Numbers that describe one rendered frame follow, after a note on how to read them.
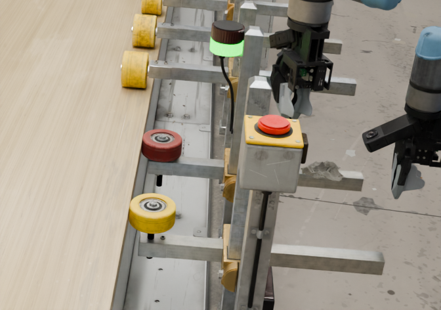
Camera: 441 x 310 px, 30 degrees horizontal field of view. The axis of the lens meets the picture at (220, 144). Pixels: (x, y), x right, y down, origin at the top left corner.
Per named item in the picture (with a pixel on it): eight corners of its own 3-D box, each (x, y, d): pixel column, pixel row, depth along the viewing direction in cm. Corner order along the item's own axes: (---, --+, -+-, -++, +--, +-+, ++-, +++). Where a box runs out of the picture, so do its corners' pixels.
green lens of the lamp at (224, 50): (241, 45, 153) (243, 34, 152) (242, 58, 148) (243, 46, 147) (209, 43, 153) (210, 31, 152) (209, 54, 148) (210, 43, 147)
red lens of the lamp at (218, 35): (243, 33, 152) (244, 22, 151) (243, 44, 147) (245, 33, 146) (210, 30, 152) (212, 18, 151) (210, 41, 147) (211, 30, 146)
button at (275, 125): (287, 127, 103) (289, 115, 102) (290, 142, 100) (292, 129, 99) (256, 124, 103) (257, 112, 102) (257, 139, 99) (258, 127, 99)
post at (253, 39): (235, 242, 173) (264, 25, 150) (236, 251, 169) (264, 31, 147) (219, 240, 172) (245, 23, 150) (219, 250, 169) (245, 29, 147)
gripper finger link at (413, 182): (420, 207, 167) (430, 169, 163) (392, 205, 167) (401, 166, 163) (417, 199, 170) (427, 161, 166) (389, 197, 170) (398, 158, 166)
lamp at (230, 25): (232, 126, 161) (245, 21, 151) (233, 139, 156) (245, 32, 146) (203, 123, 161) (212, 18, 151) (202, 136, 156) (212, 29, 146)
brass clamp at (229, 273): (251, 248, 152) (254, 225, 149) (252, 294, 140) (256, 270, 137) (217, 245, 151) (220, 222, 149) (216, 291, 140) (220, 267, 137)
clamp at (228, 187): (246, 170, 173) (249, 149, 170) (247, 204, 161) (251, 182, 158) (219, 168, 173) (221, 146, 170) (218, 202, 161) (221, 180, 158)
